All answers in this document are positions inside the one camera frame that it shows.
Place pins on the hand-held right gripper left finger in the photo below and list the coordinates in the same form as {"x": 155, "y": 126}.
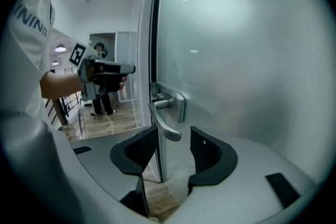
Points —
{"x": 120, "y": 157}

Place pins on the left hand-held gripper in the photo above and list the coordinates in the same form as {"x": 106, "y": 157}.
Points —
{"x": 86, "y": 68}

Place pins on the person's left hand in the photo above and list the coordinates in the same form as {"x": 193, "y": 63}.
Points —
{"x": 123, "y": 81}

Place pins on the dark railing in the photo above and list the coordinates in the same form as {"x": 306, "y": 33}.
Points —
{"x": 59, "y": 112}

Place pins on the white t-shirt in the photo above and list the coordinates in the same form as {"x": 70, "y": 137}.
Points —
{"x": 23, "y": 47}

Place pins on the round pendant lamp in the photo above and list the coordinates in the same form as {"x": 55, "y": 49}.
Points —
{"x": 55, "y": 63}
{"x": 60, "y": 48}

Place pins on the person's left forearm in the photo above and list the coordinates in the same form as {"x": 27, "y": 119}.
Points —
{"x": 60, "y": 85}

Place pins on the frosted glass door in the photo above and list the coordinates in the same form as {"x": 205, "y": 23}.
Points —
{"x": 249, "y": 60}

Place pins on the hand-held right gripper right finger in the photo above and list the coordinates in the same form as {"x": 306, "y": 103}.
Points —
{"x": 225, "y": 162}

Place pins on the white door frame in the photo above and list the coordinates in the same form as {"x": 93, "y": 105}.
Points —
{"x": 145, "y": 34}

